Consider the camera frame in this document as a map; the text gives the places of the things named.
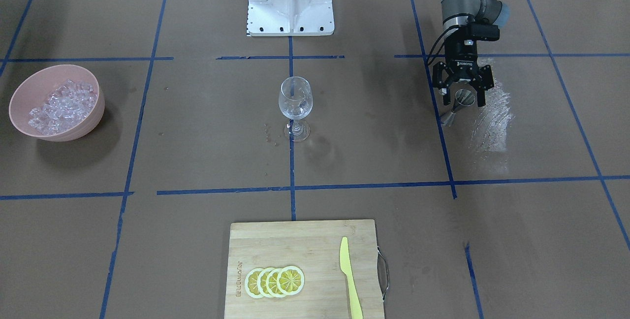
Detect steel double jigger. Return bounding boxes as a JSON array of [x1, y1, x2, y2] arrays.
[[440, 89, 475, 127]]

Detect clear ice cubes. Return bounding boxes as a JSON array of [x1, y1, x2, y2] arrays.
[[29, 79, 97, 135]]

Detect clear wine glass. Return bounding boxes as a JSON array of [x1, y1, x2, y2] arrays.
[[278, 76, 314, 143]]

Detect bamboo cutting board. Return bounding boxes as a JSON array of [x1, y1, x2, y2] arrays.
[[223, 220, 385, 319]]

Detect yellow plastic knife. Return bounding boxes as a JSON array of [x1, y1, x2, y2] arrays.
[[339, 236, 364, 319]]

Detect lemon slice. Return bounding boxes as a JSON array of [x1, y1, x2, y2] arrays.
[[277, 265, 305, 296]]

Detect pink bowl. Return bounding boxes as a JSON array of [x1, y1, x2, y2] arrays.
[[9, 64, 104, 142]]

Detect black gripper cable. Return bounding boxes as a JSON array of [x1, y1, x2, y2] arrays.
[[426, 0, 507, 68]]

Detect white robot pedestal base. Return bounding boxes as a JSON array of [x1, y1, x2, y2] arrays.
[[246, 0, 335, 37]]

